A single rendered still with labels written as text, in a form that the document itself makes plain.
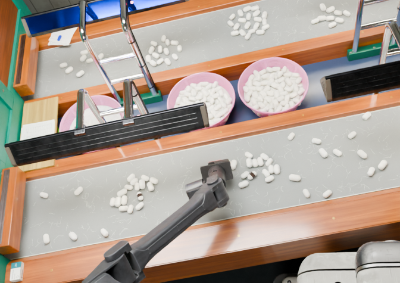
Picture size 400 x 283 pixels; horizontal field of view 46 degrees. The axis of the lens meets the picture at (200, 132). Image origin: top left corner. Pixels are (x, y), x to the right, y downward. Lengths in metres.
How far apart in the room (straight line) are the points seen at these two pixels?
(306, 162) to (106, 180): 0.72
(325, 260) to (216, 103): 1.15
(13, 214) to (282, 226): 0.90
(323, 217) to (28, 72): 1.29
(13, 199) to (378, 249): 1.37
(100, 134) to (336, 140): 0.81
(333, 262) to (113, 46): 1.60
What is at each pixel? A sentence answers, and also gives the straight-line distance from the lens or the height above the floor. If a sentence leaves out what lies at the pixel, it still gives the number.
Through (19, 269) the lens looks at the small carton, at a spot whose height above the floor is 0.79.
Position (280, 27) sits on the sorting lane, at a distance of 2.05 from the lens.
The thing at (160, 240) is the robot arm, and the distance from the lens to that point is 1.28.
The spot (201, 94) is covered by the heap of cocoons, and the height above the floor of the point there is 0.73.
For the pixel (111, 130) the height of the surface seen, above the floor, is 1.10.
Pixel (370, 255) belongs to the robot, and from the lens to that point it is 0.60.
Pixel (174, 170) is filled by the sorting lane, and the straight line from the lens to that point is 1.71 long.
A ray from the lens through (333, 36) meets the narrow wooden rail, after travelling 1.97.
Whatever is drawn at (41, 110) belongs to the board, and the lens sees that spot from 2.03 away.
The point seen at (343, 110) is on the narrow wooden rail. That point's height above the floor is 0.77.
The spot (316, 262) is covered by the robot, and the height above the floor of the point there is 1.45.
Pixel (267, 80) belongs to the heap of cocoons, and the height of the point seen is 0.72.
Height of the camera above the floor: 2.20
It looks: 56 degrees down
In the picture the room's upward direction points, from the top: 19 degrees counter-clockwise
